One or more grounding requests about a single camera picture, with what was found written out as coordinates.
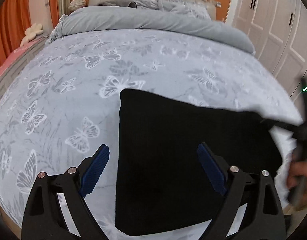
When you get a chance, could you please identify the black pants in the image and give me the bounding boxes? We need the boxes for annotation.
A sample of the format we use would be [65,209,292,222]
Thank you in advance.
[114,88,284,237]

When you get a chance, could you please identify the person's right hand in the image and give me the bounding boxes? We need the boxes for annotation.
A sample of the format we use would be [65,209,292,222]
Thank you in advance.
[286,150,307,209]

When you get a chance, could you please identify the grey butterfly bed sheet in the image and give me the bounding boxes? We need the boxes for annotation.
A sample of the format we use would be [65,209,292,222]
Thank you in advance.
[0,30,301,239]

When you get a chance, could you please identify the white wardrobe doors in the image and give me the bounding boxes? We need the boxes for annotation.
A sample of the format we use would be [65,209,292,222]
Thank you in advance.
[233,0,307,95]

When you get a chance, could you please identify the grey patterned pillow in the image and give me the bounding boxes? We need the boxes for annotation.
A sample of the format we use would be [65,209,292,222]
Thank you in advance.
[111,0,215,20]

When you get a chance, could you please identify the pink bench mat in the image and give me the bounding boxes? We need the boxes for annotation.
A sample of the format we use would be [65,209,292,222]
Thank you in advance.
[0,36,48,83]

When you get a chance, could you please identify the white flower plush cushion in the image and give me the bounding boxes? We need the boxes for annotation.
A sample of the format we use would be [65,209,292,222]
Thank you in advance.
[20,23,43,47]

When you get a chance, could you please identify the orange curtain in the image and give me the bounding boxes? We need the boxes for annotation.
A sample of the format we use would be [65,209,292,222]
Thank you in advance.
[0,0,59,68]

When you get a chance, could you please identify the grey rolled duvet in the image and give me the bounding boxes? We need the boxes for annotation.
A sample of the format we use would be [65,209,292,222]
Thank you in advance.
[45,6,255,54]

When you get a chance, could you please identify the white bedside ornament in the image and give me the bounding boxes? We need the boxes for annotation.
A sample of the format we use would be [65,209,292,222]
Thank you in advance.
[68,0,87,12]

